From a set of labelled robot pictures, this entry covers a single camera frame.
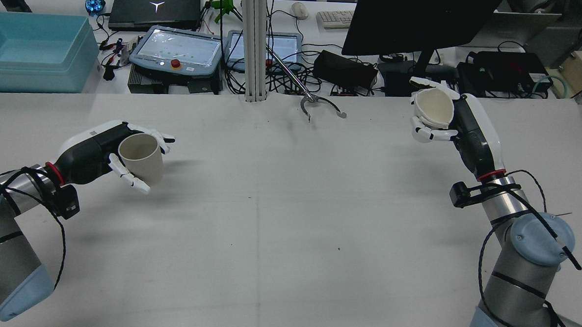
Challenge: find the beige paper cup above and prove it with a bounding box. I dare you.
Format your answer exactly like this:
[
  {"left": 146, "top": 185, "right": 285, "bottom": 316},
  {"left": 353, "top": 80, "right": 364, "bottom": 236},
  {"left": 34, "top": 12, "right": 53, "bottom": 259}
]
[{"left": 116, "top": 133, "right": 166, "bottom": 187}]

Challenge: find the white paper cup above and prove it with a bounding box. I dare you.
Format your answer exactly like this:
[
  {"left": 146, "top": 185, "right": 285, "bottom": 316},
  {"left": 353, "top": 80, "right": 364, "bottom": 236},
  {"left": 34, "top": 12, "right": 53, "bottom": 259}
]
[{"left": 412, "top": 87, "right": 456, "bottom": 130}]

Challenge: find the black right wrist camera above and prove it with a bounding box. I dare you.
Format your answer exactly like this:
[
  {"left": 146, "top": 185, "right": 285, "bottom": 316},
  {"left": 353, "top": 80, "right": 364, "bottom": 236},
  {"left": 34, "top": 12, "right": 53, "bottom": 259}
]
[{"left": 449, "top": 180, "right": 483, "bottom": 209}]

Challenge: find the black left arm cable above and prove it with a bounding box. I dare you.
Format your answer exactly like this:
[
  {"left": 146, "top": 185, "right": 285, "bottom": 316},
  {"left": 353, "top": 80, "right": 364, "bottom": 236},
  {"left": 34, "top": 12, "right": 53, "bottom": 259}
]
[{"left": 0, "top": 165, "right": 70, "bottom": 292}]

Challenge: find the black computer monitor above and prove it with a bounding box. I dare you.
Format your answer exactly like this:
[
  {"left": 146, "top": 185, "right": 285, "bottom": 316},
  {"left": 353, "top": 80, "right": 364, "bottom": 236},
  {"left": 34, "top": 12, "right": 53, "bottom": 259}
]
[{"left": 340, "top": 0, "right": 505, "bottom": 102}]

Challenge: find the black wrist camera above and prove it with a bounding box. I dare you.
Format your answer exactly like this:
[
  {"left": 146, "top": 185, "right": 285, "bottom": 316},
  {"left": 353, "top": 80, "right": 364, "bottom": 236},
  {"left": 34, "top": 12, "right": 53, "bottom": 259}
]
[
  {"left": 449, "top": 180, "right": 483, "bottom": 209},
  {"left": 48, "top": 183, "right": 82, "bottom": 219}
]

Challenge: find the teal cable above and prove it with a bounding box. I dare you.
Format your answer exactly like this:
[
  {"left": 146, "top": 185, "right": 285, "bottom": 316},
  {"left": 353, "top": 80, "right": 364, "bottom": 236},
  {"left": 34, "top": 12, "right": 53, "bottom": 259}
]
[{"left": 534, "top": 74, "right": 569, "bottom": 100}]

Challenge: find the light blue plastic bin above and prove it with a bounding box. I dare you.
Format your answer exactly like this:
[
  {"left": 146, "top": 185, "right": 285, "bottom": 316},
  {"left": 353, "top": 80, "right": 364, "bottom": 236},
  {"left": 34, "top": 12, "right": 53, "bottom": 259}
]
[{"left": 0, "top": 12, "right": 102, "bottom": 97}]

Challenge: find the black cable tangle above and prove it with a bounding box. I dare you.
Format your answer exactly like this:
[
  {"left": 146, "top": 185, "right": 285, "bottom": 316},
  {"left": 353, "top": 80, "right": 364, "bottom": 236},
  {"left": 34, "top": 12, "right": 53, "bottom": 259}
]
[{"left": 220, "top": 33, "right": 336, "bottom": 98}]

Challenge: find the black laptop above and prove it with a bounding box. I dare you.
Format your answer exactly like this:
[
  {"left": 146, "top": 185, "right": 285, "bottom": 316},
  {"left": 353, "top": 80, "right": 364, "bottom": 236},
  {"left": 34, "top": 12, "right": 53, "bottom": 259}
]
[{"left": 108, "top": 0, "right": 203, "bottom": 35}]

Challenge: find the aluminium profile post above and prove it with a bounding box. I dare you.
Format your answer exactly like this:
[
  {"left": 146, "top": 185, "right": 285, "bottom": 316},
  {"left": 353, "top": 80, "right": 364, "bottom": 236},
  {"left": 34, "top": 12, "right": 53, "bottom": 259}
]
[{"left": 236, "top": 0, "right": 272, "bottom": 103}]

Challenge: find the white computer mouse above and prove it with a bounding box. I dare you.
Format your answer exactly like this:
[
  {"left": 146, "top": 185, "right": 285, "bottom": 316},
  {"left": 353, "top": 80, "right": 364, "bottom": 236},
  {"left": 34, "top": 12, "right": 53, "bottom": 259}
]
[{"left": 290, "top": 1, "right": 310, "bottom": 21}]

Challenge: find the black electronics box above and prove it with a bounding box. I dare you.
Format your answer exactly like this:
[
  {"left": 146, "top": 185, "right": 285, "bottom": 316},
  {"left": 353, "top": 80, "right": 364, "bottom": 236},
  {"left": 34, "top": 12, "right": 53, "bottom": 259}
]
[{"left": 456, "top": 49, "right": 555, "bottom": 100}]

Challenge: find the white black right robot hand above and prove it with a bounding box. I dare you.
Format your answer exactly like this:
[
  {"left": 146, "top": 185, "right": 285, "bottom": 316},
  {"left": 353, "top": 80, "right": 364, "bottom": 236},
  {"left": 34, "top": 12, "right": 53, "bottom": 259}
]
[{"left": 406, "top": 76, "right": 511, "bottom": 182}]

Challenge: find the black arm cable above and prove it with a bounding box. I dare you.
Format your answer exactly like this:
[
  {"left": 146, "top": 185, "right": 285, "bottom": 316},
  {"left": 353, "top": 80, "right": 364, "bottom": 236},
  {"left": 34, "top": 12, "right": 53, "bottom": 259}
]
[
  {"left": 476, "top": 168, "right": 582, "bottom": 327},
  {"left": 0, "top": 165, "right": 70, "bottom": 292}
]

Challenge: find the white keyboard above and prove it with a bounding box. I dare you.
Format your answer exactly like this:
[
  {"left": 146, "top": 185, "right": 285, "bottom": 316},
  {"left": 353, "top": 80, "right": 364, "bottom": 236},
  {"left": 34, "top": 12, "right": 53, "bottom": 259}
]
[{"left": 316, "top": 9, "right": 356, "bottom": 30}]

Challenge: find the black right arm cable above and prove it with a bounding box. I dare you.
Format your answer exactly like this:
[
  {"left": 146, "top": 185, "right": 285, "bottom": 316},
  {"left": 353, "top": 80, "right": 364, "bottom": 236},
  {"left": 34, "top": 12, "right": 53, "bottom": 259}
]
[{"left": 476, "top": 168, "right": 582, "bottom": 327}]

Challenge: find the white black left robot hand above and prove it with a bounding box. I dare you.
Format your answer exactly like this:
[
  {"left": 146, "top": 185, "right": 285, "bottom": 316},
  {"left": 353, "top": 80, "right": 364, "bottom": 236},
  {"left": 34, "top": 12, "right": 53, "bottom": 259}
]
[{"left": 44, "top": 117, "right": 177, "bottom": 196}]

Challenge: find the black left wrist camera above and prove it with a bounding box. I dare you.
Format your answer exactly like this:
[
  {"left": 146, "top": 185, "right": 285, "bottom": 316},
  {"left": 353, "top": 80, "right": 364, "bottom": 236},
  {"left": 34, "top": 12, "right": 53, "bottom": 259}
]
[{"left": 48, "top": 183, "right": 82, "bottom": 219}]

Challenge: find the black power adapter box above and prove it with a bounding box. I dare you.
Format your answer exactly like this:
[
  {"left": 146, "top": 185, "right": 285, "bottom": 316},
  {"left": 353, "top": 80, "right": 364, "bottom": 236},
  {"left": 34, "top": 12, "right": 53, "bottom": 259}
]
[{"left": 313, "top": 49, "right": 379, "bottom": 91}]

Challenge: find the grey teach pendant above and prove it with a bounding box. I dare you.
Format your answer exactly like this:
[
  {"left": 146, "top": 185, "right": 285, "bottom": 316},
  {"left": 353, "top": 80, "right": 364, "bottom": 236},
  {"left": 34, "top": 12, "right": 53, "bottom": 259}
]
[
  {"left": 224, "top": 29, "right": 305, "bottom": 77},
  {"left": 128, "top": 24, "right": 225, "bottom": 80}
]

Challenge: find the grey electronics box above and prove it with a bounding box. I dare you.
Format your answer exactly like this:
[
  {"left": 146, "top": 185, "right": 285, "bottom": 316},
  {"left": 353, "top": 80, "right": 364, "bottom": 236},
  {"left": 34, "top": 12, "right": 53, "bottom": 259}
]
[
  {"left": 186, "top": 76, "right": 224, "bottom": 96},
  {"left": 127, "top": 69, "right": 173, "bottom": 96}
]

